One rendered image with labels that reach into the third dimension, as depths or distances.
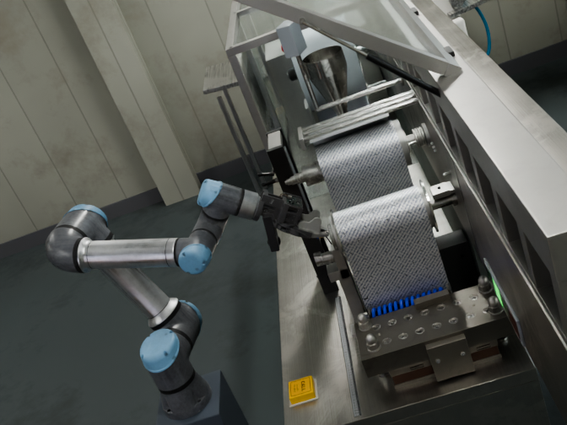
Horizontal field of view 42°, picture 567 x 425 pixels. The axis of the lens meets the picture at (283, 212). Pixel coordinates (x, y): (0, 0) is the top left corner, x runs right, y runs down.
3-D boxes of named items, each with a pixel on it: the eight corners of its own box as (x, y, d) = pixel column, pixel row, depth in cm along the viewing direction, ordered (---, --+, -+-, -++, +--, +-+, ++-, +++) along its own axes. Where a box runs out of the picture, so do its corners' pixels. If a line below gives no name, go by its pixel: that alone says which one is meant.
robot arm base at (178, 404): (162, 426, 213) (148, 401, 208) (167, 391, 226) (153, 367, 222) (211, 411, 211) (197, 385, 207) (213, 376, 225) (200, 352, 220)
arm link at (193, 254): (24, 250, 192) (202, 244, 181) (43, 228, 202) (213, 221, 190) (38, 286, 198) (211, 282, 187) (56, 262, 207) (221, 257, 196)
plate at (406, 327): (359, 340, 203) (353, 323, 201) (501, 296, 198) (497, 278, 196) (368, 378, 189) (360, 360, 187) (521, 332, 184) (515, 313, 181)
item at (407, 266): (366, 308, 204) (345, 254, 195) (448, 282, 201) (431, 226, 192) (366, 309, 203) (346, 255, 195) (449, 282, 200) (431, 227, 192)
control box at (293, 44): (289, 51, 236) (278, 22, 232) (307, 47, 233) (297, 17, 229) (281, 60, 231) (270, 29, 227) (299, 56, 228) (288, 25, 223)
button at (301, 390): (290, 388, 207) (288, 381, 206) (314, 380, 206) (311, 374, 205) (292, 405, 201) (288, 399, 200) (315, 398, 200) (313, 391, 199)
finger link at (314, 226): (335, 225, 196) (302, 214, 195) (327, 244, 198) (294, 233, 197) (335, 220, 199) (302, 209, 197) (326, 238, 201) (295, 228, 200)
